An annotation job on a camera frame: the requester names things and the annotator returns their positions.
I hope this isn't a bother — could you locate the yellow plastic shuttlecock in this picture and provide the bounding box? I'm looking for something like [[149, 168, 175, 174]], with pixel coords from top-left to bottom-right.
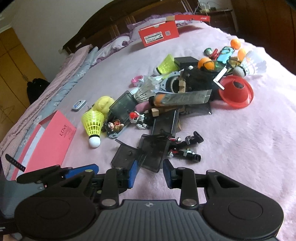
[[81, 110, 104, 148]]

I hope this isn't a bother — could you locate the pink fleece blanket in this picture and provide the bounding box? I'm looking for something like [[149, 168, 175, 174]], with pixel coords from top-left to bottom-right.
[[4, 22, 296, 241]]

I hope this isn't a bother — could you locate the red shoe box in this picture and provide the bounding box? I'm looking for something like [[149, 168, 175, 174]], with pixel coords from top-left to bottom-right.
[[138, 21, 179, 47]]

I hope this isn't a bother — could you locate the bedside table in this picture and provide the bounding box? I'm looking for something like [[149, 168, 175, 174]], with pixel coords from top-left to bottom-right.
[[197, 2, 236, 34]]

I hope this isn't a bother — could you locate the black backpack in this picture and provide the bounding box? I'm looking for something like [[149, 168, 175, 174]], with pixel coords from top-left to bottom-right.
[[27, 78, 50, 104]]

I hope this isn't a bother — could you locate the white feather shuttlecock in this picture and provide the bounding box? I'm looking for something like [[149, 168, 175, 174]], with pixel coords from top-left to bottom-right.
[[232, 51, 267, 78]]

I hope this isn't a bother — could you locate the pink tape spool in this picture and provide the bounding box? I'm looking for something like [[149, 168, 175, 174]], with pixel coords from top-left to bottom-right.
[[131, 75, 144, 84]]

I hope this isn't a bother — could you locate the silver foil tube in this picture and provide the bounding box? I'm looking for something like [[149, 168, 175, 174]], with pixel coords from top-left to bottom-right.
[[149, 89, 212, 107]]

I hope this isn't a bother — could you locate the folded pink quilt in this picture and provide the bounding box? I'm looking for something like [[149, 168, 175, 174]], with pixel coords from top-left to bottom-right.
[[1, 45, 98, 160]]

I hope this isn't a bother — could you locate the yellow wooden wardrobe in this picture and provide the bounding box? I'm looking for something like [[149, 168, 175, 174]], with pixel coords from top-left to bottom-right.
[[0, 28, 45, 140]]

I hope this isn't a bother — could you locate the small white tin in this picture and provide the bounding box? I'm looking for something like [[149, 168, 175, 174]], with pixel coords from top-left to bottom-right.
[[71, 100, 87, 111]]

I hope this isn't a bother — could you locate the green yellow shuttlecock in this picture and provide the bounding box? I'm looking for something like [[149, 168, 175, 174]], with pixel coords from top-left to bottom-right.
[[153, 54, 180, 75]]

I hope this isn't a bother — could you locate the red shoe box lid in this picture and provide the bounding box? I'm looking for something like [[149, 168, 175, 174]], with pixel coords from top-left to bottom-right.
[[175, 15, 211, 22]]

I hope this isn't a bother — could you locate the black wrist watch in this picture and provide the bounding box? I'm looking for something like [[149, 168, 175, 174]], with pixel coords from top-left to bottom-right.
[[5, 154, 26, 172]]

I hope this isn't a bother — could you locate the smoky plastic case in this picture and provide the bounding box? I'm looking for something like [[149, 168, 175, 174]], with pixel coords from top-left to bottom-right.
[[111, 109, 179, 173]]

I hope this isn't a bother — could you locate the wooden headboard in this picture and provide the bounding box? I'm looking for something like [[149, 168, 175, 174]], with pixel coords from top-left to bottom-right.
[[63, 0, 197, 54]]

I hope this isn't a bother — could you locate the pink open box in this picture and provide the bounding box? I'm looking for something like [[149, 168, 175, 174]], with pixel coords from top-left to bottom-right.
[[11, 110, 76, 180]]

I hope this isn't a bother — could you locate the black toy robot figure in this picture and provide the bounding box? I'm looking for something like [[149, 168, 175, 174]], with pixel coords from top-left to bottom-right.
[[167, 131, 204, 163]]

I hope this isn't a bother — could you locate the red plastic cone hat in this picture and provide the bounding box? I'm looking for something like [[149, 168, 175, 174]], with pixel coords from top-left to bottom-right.
[[218, 75, 254, 109]]

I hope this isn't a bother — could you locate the purple frilled pillow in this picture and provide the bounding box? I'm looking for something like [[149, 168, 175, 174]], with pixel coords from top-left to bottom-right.
[[92, 16, 200, 65]]

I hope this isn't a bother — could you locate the blue floral quilt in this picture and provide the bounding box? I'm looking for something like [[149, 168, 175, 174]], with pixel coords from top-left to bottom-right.
[[1, 45, 98, 219]]

